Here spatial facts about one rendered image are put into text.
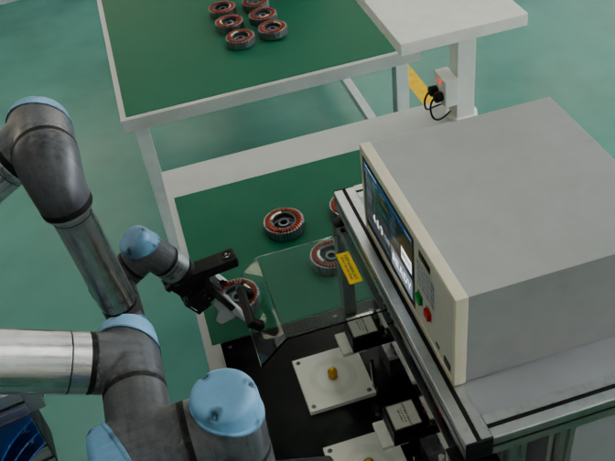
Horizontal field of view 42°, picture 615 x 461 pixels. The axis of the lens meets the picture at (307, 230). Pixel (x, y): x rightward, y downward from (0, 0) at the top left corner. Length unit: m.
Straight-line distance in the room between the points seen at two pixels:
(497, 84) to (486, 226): 2.90
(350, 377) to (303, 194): 0.71
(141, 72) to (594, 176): 2.02
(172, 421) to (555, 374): 0.70
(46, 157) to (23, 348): 0.55
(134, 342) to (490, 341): 0.58
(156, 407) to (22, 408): 0.85
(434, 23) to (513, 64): 2.25
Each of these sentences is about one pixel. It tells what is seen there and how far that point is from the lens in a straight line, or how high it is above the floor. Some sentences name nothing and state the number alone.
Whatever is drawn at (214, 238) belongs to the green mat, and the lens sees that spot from 2.21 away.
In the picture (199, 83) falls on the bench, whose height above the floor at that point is 0.75.
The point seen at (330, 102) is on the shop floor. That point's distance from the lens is 4.10.
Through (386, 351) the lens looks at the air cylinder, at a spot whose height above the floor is 0.82.
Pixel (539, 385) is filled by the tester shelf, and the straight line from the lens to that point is 1.35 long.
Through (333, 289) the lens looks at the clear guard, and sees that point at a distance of 1.56.
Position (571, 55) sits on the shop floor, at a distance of 4.45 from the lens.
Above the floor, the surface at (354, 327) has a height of 0.92.
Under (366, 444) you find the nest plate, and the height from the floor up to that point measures 0.78.
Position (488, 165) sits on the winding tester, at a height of 1.32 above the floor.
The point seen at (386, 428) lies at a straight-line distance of 1.58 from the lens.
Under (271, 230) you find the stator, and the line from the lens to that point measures 2.15.
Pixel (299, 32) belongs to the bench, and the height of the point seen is 0.75.
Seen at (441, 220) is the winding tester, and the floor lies 1.32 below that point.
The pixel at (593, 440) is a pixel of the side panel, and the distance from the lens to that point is 1.46.
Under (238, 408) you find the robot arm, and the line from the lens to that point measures 0.85.
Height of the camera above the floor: 2.18
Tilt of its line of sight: 41 degrees down
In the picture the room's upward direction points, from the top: 8 degrees counter-clockwise
